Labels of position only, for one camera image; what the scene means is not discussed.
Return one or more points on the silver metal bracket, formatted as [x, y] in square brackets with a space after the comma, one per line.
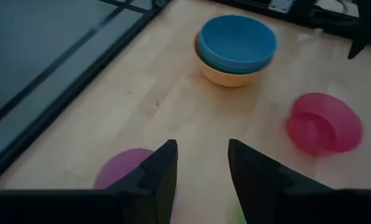
[281, 4]

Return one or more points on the cream plastic bowl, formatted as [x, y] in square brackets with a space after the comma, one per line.
[225, 77]

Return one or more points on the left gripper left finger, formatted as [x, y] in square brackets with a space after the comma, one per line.
[148, 193]

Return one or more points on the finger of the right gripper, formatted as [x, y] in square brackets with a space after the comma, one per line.
[356, 49]

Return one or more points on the pink plastic bowl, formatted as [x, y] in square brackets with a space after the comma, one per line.
[328, 124]

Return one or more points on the purple plastic bowl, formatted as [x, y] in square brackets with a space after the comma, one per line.
[120, 168]

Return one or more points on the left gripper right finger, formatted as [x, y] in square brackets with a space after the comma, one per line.
[266, 193]

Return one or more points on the blue plastic bowl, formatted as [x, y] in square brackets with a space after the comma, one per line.
[238, 43]

